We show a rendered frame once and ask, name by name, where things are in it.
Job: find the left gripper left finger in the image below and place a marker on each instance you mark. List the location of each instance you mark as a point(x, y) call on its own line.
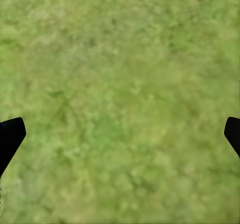
point(12, 133)

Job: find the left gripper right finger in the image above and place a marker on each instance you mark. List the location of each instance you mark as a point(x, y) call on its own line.
point(232, 133)

